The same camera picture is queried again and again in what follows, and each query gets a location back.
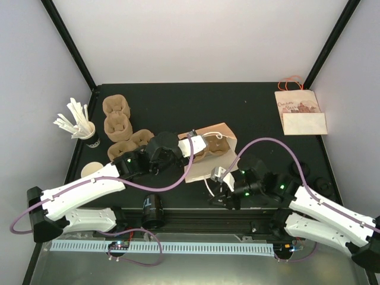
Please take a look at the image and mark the black frame post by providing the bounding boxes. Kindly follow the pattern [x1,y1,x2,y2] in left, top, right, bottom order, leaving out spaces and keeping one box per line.
[41,0,97,91]
[303,0,361,90]

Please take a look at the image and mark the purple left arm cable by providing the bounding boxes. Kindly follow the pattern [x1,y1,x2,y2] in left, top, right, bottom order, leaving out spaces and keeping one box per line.
[9,133,195,267]

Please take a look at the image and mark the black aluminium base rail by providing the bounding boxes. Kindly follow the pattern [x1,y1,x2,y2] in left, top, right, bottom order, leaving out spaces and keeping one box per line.
[58,207,293,242]

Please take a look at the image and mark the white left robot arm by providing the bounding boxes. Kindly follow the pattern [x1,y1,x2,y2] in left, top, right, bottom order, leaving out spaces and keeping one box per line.
[25,132,195,243]

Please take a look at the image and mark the white paper coffee cup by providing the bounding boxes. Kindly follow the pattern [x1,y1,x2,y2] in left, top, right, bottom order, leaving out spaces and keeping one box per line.
[80,161,104,178]

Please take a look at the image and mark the printed paper bag orange handles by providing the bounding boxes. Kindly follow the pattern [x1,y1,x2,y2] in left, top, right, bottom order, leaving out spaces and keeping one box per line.
[274,75,328,135]

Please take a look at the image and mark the black lid on table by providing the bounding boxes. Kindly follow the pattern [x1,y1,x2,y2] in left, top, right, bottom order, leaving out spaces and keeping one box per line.
[289,161,311,178]
[313,178,334,196]

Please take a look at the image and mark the black right frame post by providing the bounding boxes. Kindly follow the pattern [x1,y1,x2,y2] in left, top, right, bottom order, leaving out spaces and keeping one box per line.
[303,0,361,90]

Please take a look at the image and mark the brown paper takeout bag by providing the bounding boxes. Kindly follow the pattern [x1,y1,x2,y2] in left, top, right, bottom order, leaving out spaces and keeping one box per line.
[185,122,238,183]

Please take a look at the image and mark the black left frame post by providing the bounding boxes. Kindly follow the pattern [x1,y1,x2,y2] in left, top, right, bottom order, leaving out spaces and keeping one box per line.
[41,0,97,91]

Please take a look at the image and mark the cup of white wrapped stirrers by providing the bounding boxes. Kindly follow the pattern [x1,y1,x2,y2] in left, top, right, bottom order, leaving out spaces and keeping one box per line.
[53,97,100,148]

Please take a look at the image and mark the brown pulp cup carrier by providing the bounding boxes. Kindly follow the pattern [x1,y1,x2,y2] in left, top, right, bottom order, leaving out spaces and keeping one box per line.
[107,129,154,161]
[194,135,230,163]

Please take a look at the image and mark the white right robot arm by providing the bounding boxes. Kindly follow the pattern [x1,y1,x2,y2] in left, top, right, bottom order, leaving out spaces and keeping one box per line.
[210,157,379,273]

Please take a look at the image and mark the stack of pulp cup carriers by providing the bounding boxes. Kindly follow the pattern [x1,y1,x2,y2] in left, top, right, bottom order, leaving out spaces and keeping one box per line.
[102,94,133,143]

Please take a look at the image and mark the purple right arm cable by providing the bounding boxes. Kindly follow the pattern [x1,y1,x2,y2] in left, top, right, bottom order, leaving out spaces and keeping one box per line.
[218,137,380,264]

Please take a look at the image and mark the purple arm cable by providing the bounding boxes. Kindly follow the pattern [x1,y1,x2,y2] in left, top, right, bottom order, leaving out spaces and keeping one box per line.
[9,133,195,267]
[218,137,380,264]

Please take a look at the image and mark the stack of black cup lids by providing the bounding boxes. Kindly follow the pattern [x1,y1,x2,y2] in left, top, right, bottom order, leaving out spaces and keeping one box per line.
[141,194,165,229]

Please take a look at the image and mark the light blue cable duct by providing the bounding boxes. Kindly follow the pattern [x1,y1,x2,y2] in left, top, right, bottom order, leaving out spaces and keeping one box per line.
[50,240,274,257]

